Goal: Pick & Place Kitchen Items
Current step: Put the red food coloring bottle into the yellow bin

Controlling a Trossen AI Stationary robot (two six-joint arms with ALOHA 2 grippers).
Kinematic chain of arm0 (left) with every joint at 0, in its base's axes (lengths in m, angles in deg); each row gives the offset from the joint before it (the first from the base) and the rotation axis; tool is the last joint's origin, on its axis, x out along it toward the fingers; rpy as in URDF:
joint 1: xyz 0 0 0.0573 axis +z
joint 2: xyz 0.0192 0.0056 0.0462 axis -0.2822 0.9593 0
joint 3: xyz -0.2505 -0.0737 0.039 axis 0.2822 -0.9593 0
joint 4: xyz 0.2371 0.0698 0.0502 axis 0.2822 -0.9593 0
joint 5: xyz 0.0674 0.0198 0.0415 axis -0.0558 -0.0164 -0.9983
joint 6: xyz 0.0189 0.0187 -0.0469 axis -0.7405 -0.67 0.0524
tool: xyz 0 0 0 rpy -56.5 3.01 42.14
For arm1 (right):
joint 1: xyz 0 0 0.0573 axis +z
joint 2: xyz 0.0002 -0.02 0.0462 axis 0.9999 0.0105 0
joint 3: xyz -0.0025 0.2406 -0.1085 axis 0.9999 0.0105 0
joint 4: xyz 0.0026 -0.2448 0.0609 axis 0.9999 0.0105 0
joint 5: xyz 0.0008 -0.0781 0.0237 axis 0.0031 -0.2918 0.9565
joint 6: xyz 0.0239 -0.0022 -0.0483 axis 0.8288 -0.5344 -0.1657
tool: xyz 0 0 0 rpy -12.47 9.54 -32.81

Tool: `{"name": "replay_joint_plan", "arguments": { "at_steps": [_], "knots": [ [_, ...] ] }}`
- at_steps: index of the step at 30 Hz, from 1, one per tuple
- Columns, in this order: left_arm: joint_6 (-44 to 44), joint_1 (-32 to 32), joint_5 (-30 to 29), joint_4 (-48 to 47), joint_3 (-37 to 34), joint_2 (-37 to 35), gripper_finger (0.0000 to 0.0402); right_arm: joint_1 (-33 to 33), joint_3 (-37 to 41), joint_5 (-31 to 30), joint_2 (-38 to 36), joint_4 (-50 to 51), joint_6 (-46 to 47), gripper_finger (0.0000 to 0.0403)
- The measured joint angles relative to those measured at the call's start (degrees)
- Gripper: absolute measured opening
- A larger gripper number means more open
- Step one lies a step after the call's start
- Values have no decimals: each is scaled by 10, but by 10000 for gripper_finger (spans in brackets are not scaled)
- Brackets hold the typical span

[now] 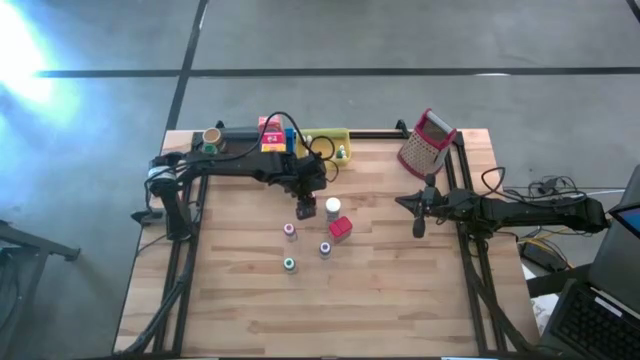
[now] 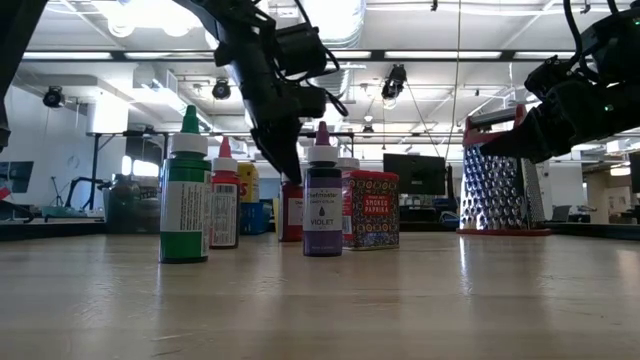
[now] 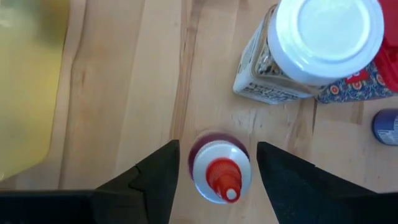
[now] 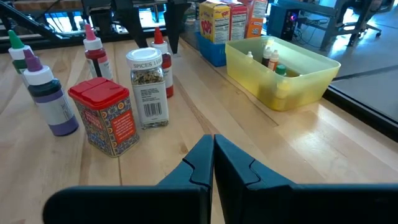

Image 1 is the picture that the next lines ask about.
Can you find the blue-lit monitor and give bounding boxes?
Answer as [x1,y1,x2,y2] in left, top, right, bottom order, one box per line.
[608,202,640,240]

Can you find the black laptop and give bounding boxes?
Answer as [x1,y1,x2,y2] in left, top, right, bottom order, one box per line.
[541,164,640,360]

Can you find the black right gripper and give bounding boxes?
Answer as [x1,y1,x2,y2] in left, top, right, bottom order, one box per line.
[393,172,472,240]

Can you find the black power brick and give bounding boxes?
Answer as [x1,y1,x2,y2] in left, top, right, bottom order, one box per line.
[518,241,569,274]

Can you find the black metal stand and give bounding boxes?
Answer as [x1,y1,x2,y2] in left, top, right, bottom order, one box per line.
[0,218,81,264]

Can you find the white-lidded seasoning jar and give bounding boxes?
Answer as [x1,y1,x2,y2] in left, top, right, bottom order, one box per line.
[324,196,343,222]

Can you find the grey translucent plastic bin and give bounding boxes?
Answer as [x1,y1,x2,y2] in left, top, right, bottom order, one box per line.
[192,127,262,156]

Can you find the gold spice tin red label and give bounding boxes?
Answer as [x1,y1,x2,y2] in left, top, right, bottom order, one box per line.
[328,215,354,245]

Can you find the yellow translucent plastic bin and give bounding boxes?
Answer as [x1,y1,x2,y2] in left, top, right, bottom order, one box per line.
[295,127,352,167]

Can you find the black side table frame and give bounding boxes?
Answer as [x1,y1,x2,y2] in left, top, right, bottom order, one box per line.
[526,263,596,300]

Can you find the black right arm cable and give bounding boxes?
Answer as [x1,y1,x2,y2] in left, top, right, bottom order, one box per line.
[479,166,507,200]

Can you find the red metal box grater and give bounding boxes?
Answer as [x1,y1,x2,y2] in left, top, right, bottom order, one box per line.
[397,108,459,181]

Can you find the black cable bundle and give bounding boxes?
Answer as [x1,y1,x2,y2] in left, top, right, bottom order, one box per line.
[504,174,626,242]

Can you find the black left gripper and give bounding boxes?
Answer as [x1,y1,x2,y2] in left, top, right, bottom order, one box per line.
[281,153,330,221]

